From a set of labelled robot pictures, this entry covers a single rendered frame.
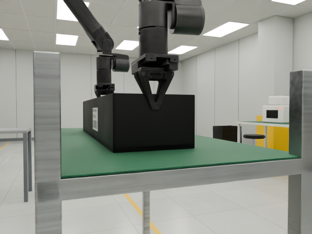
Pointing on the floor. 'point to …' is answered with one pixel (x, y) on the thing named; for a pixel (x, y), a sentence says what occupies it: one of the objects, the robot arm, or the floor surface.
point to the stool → (254, 137)
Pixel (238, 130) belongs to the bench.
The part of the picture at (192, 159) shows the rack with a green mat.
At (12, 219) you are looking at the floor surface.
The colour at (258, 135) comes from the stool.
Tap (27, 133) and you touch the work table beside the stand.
